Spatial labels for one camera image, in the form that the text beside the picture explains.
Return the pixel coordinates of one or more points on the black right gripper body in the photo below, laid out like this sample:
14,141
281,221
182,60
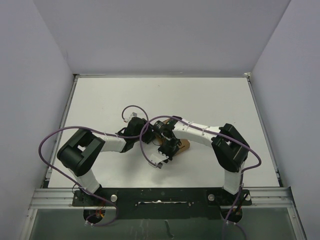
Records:
169,148

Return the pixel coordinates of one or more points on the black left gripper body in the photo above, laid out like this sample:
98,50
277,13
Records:
147,135

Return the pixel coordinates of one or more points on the brown cardboard paper box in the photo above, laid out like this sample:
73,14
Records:
164,129

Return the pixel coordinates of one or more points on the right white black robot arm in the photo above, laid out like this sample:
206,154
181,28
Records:
226,142

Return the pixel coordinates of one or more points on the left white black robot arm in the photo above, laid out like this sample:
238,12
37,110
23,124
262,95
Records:
80,152

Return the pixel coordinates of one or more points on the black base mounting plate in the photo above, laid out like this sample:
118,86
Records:
178,203

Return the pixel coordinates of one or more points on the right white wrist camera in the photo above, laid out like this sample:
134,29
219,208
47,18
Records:
158,159

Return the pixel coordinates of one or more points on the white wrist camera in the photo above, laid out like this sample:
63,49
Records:
158,159
128,119

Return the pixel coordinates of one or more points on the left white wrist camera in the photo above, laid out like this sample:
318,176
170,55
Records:
128,119

